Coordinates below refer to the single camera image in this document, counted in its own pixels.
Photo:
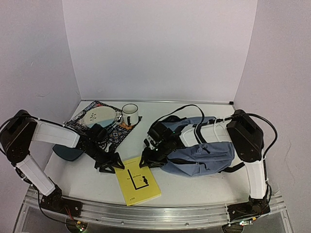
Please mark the white ribbed mug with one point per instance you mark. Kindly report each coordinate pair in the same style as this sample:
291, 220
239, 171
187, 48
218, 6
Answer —
130, 114

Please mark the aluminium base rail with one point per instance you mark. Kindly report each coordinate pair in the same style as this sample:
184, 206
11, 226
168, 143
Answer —
178, 208

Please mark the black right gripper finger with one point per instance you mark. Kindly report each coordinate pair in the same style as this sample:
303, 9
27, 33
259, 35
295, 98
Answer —
145, 161
154, 164

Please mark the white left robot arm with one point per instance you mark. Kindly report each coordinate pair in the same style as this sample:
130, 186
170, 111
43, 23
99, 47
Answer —
20, 137

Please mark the yellow book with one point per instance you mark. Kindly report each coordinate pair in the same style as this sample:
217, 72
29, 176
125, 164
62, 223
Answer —
137, 184

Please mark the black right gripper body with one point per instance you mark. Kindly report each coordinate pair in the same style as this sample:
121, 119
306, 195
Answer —
154, 157

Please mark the blue grey backpack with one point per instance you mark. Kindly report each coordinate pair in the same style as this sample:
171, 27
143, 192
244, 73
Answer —
208, 148

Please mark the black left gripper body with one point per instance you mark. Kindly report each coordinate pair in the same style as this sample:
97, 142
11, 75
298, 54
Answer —
99, 156

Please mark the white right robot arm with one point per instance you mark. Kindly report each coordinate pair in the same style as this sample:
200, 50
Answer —
247, 138

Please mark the patterned patchwork placemat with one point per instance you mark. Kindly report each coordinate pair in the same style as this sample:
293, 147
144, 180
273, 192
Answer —
116, 132

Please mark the cream and blue plate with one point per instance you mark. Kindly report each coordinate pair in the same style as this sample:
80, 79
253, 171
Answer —
102, 115

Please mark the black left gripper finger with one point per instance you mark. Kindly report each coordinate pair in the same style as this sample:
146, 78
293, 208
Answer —
116, 161
105, 168

